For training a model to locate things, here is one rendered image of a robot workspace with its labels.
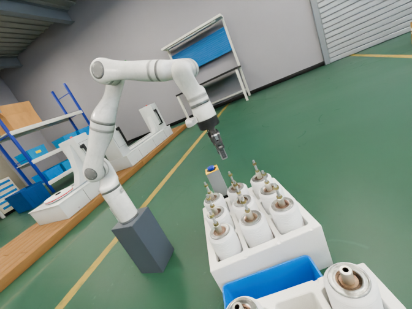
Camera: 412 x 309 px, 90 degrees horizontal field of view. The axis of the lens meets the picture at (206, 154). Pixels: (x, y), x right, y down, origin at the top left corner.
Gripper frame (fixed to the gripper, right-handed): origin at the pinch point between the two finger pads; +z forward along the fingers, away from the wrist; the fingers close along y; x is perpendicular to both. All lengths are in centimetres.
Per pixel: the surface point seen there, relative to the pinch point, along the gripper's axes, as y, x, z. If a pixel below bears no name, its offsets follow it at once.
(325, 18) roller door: 375, -329, -38
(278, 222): -14.9, -7.0, 26.0
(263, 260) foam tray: -19.3, 3.1, 33.7
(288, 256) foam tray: -19.6, -4.9, 36.1
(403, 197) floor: -7, -59, 48
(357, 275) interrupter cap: -42.5, -12.3, 22.2
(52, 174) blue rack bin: 390, 332, 11
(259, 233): -16.5, 0.8, 25.5
